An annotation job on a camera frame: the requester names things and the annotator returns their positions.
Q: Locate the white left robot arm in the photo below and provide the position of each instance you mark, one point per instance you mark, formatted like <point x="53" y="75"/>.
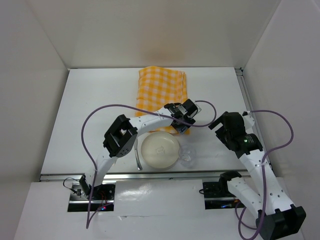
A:
<point x="122" y="134"/>

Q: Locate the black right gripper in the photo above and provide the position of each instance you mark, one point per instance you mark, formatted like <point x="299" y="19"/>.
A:
<point x="220" y="135"/>

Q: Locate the cream round plate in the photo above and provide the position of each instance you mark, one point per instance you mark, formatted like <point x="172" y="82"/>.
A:
<point x="160" y="150"/>

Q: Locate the aluminium front rail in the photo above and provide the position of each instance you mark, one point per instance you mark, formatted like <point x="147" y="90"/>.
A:
<point x="140" y="175"/>

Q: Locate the silver table knife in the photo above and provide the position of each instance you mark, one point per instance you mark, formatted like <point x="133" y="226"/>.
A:
<point x="136" y="152"/>

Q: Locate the yellow white checkered cloth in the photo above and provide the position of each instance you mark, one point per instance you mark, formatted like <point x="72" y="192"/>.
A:
<point x="158" y="86"/>

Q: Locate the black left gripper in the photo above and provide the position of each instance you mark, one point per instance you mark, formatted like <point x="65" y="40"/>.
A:
<point x="180" y="129"/>

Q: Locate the clear plastic cup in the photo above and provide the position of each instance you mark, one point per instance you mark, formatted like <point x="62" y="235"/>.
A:
<point x="187" y="156"/>

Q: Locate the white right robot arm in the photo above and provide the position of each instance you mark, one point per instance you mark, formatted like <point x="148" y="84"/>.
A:
<point x="276" y="215"/>

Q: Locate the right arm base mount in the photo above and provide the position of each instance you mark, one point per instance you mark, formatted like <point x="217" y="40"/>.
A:
<point x="216" y="197"/>

